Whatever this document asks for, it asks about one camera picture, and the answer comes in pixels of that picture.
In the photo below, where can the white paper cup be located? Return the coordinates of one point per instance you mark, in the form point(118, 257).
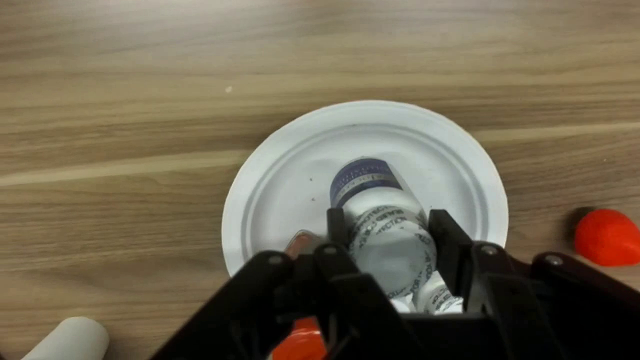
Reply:
point(71, 341)

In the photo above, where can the brown spice jar red lid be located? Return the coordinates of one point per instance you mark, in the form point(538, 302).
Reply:
point(301, 343)

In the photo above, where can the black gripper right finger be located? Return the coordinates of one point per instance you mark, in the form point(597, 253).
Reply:
point(533, 306)

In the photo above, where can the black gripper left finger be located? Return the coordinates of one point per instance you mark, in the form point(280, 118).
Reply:
point(301, 300)

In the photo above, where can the white paper plate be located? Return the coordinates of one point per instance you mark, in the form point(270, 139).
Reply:
point(287, 180)

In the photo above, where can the red-orange ball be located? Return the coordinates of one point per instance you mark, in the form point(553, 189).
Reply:
point(606, 237)

